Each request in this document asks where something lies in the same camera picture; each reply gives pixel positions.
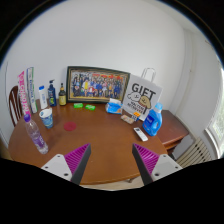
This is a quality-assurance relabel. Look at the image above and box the brown wooden chair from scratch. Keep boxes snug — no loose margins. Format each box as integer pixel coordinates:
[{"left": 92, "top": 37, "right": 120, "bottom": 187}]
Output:
[{"left": 8, "top": 85, "right": 24, "bottom": 128}]

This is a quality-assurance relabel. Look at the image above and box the white green shuttlecock tube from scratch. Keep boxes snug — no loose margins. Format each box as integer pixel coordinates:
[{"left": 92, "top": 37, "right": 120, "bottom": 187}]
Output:
[{"left": 26, "top": 66, "right": 39, "bottom": 114}]

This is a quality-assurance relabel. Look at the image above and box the clear purple-capped water bottle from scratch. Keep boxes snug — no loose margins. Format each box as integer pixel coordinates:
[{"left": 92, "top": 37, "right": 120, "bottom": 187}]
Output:
[{"left": 23, "top": 113, "right": 50, "bottom": 155}]

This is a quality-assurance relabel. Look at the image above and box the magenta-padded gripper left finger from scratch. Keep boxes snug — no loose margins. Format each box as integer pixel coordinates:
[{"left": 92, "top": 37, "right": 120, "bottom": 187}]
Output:
[{"left": 40, "top": 143, "right": 92, "bottom": 186}]

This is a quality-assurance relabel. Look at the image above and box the blue white paper cup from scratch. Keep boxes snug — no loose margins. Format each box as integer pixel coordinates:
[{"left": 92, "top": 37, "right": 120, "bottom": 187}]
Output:
[{"left": 38, "top": 107, "right": 55, "bottom": 130}]

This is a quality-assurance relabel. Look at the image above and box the small snack box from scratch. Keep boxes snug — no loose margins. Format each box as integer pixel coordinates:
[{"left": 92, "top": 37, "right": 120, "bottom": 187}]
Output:
[{"left": 120, "top": 114, "right": 136, "bottom": 125}]

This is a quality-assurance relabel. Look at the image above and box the blue detergent bottle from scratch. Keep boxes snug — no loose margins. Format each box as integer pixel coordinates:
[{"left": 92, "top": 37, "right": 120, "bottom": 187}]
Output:
[{"left": 142, "top": 102, "right": 164, "bottom": 137}]

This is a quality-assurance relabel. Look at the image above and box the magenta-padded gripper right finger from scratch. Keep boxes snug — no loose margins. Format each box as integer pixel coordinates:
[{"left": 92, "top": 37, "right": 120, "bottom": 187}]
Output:
[{"left": 131, "top": 143, "right": 184, "bottom": 186}]

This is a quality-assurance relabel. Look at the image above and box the pink shuttlecock tube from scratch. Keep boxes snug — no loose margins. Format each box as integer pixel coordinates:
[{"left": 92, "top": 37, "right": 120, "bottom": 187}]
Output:
[{"left": 17, "top": 70, "right": 33, "bottom": 118}]

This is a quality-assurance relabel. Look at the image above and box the white remote control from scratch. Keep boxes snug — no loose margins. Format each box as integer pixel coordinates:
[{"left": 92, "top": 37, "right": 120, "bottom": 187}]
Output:
[{"left": 133, "top": 126, "right": 149, "bottom": 142}]

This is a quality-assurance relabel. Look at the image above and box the flat round red coaster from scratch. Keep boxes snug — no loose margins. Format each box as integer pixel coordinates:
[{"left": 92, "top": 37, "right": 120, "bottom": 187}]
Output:
[{"left": 63, "top": 121, "right": 78, "bottom": 132}]

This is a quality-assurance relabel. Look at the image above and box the brown wooden side table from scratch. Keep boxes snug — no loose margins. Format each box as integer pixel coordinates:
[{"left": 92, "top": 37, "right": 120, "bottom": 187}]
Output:
[{"left": 156, "top": 109, "right": 190, "bottom": 156}]

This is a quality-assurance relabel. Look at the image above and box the white bottle with blue cap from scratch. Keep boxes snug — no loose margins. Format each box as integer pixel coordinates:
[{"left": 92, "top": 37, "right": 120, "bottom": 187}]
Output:
[{"left": 38, "top": 85, "right": 49, "bottom": 110}]

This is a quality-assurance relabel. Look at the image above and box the white paper gift bag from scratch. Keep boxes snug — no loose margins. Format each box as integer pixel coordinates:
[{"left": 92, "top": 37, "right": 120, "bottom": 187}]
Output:
[{"left": 121, "top": 67, "right": 164, "bottom": 122}]

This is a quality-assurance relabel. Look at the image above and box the window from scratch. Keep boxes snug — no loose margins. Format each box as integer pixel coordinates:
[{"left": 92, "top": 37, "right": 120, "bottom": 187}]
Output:
[{"left": 204, "top": 66, "right": 224, "bottom": 158}]

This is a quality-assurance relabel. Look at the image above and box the dark bottle with yellow label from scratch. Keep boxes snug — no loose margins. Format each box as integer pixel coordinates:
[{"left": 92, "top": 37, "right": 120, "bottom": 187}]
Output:
[{"left": 58, "top": 82, "right": 68, "bottom": 107}]

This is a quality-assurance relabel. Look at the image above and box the white wall radiator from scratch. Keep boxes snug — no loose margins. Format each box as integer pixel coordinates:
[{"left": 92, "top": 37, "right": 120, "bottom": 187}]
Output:
[{"left": 175, "top": 136, "right": 213, "bottom": 169}]

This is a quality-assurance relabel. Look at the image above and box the dark blue pump bottle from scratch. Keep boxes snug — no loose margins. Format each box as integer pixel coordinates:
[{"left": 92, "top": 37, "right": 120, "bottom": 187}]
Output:
[{"left": 47, "top": 79, "right": 58, "bottom": 108}]

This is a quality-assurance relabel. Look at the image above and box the framed group photo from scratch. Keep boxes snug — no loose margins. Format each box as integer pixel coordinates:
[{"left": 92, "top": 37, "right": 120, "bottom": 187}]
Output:
[{"left": 65, "top": 65, "right": 131, "bottom": 104}]

